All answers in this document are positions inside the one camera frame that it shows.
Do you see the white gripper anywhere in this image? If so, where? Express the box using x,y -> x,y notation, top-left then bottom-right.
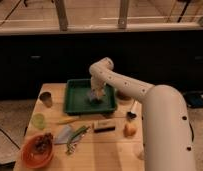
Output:
91,77 -> 105,98

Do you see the blue sponge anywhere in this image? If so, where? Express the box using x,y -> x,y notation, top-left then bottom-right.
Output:
87,91 -> 100,103

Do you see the green plastic tray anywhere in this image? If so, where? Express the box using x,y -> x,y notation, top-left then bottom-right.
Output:
63,79 -> 117,116

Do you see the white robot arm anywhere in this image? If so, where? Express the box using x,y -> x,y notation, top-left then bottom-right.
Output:
89,57 -> 197,171

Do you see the brown round dish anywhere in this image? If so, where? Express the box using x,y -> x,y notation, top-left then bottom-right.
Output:
116,90 -> 131,101

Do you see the tan black brush block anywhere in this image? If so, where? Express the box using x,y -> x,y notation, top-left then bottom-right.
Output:
93,120 -> 115,133

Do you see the black white spatula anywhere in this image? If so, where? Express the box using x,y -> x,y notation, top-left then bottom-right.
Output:
126,101 -> 137,120

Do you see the yellow banana toy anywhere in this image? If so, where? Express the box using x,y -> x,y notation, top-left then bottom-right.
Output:
56,117 -> 79,125

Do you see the grey cloth piece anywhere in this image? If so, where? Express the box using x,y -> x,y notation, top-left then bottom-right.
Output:
54,125 -> 73,145

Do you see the light green cup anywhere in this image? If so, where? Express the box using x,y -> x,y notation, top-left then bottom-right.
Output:
31,113 -> 46,130

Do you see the orange bowl with food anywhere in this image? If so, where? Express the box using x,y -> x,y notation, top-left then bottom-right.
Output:
21,133 -> 53,169

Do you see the blue black device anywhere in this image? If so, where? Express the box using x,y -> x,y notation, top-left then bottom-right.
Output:
184,92 -> 203,108

